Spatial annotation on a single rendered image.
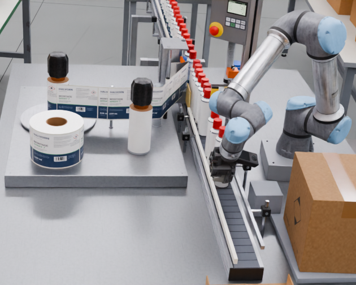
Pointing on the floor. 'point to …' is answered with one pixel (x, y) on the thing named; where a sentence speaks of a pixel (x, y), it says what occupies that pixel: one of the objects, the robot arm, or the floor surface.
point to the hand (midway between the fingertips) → (225, 180)
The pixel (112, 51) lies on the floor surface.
